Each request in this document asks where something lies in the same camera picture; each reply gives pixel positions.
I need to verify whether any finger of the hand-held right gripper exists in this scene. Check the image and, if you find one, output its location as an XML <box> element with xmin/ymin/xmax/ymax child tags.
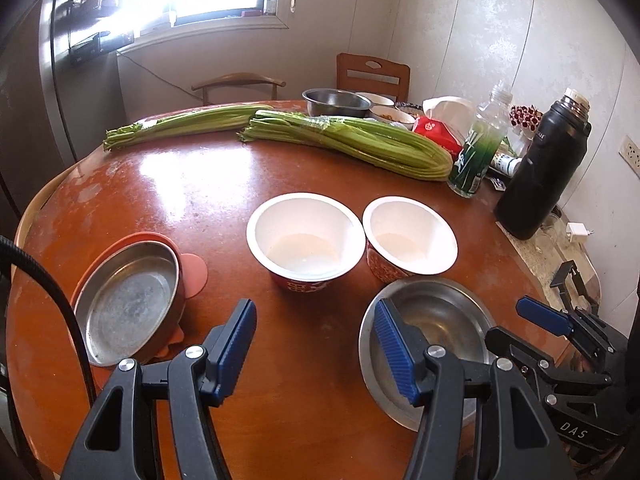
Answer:
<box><xmin>516</xmin><ymin>296</ymin><xmax>614</xmax><ymax>357</ymax></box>
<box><xmin>485</xmin><ymin>326</ymin><xmax>562</xmax><ymax>397</ymax></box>

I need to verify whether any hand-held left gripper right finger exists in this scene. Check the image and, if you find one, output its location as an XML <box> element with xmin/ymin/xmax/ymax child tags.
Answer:
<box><xmin>374</xmin><ymin>298</ymin><xmax>568</xmax><ymax>480</ymax></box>

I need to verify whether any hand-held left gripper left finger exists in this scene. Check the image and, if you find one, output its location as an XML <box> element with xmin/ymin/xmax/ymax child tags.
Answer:
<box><xmin>60</xmin><ymin>298</ymin><xmax>258</xmax><ymax>480</ymax></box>

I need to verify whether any large steel bowl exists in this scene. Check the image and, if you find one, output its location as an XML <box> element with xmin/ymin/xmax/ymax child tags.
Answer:
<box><xmin>359</xmin><ymin>276</ymin><xmax>498</xmax><ymax>433</ymax></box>

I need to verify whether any orange-rimmed steel pot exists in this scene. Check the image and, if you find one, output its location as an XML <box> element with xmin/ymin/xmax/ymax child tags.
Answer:
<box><xmin>70</xmin><ymin>231</ymin><xmax>208</xmax><ymax>361</ymax></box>

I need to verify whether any shallow round steel dish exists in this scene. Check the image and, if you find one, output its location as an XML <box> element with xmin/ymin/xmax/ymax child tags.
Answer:
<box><xmin>81</xmin><ymin>241</ymin><xmax>180</xmax><ymax>367</ymax></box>

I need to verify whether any red printed paper bowl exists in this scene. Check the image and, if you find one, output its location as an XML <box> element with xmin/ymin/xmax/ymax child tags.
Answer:
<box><xmin>362</xmin><ymin>196</ymin><xmax>459</xmax><ymax>281</ymax></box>
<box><xmin>246</xmin><ymin>192</ymin><xmax>364</xmax><ymax>293</ymax></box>

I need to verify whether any black folding stand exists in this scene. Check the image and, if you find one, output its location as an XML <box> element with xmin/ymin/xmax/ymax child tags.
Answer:
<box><xmin>550</xmin><ymin>260</ymin><xmax>601</xmax><ymax>311</ymax></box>

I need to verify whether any white charger plug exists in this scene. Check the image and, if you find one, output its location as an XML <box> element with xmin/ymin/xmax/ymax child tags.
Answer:
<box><xmin>565</xmin><ymin>222</ymin><xmax>595</xmax><ymax>243</ymax></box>

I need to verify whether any clear glass jar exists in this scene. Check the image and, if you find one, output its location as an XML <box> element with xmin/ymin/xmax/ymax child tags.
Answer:
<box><xmin>537</xmin><ymin>210</ymin><xmax>571</xmax><ymax>241</ymax></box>

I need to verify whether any black thermos flask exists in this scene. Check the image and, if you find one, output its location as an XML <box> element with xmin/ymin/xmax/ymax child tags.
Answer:
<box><xmin>495</xmin><ymin>87</ymin><xmax>592</xmax><ymax>241</ymax></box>

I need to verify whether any small white bottle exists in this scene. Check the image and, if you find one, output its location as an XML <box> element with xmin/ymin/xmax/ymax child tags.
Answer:
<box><xmin>489</xmin><ymin>152</ymin><xmax>523</xmax><ymax>177</ymax></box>

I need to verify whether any clear bottle with green label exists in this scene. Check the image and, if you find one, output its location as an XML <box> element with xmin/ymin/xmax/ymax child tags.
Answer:
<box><xmin>447</xmin><ymin>80</ymin><xmax>513</xmax><ymax>198</ymax></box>

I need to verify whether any red and white stick bundle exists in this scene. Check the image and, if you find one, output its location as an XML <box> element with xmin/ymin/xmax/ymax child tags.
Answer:
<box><xmin>509</xmin><ymin>105</ymin><xmax>543</xmax><ymax>130</ymax></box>

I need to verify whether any thick celery bundle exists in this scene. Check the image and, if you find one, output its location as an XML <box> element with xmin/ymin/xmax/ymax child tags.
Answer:
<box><xmin>237</xmin><ymin>109</ymin><xmax>453</xmax><ymax>182</ymax></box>

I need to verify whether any red tissue pack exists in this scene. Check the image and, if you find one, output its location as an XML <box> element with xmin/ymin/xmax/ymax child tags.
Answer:
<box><xmin>412</xmin><ymin>116</ymin><xmax>463</xmax><ymax>158</ymax></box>

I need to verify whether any white container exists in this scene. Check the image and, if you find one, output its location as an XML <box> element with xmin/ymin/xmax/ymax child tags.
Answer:
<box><xmin>422</xmin><ymin>96</ymin><xmax>476</xmax><ymax>131</ymax></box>

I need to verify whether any white bowl with food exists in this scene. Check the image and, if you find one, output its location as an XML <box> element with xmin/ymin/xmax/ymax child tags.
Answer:
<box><xmin>369</xmin><ymin>105</ymin><xmax>417</xmax><ymax>130</ymax></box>

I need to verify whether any thin celery bundle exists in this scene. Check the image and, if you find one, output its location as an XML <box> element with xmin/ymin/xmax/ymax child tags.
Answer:
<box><xmin>102</xmin><ymin>103</ymin><xmax>276</xmax><ymax>152</ymax></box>

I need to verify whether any white ceramic bowl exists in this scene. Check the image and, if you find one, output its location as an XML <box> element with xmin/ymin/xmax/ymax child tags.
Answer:
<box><xmin>356</xmin><ymin>92</ymin><xmax>396</xmax><ymax>108</ymax></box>

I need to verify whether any small steel bowl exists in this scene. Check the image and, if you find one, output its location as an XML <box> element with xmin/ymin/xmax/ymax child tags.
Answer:
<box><xmin>301</xmin><ymin>88</ymin><xmax>373</xmax><ymax>118</ymax></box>

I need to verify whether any wooden chair with curved back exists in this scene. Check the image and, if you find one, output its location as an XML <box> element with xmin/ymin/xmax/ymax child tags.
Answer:
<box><xmin>191</xmin><ymin>73</ymin><xmax>287</xmax><ymax>106</ymax></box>

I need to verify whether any wooden chair with cutout back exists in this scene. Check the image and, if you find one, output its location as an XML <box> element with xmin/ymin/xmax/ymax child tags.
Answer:
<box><xmin>336</xmin><ymin>53</ymin><xmax>411</xmax><ymax>106</ymax></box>

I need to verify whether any grey refrigerator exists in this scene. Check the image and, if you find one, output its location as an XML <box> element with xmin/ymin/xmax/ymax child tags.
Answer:
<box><xmin>37</xmin><ymin>0</ymin><xmax>121</xmax><ymax>171</ymax></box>

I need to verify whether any white wall outlet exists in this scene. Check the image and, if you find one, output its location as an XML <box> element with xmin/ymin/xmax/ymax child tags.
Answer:
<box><xmin>620</xmin><ymin>135</ymin><xmax>640</xmax><ymax>177</ymax></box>

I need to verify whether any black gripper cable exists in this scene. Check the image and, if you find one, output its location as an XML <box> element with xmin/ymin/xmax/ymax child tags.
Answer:
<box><xmin>0</xmin><ymin>234</ymin><xmax>97</xmax><ymax>406</ymax></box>

